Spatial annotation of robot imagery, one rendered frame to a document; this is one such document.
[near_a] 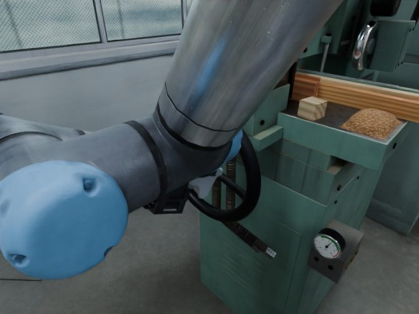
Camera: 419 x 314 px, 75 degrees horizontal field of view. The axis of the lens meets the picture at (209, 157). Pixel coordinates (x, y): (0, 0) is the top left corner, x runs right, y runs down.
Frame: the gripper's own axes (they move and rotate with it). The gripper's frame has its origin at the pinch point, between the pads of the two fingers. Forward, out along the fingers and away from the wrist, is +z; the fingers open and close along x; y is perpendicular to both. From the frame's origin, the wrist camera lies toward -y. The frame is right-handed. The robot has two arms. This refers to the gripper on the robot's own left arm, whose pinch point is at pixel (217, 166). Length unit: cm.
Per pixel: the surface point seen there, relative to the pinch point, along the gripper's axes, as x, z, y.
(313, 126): 5.1, 20.1, -13.2
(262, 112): -3.4, 12.5, -12.4
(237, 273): -16, 50, 43
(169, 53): -135, 76, -42
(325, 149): 8.4, 22.5, -9.2
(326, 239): 14.3, 25.7, 9.0
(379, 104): 12.1, 32.8, -22.9
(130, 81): -137, 54, -15
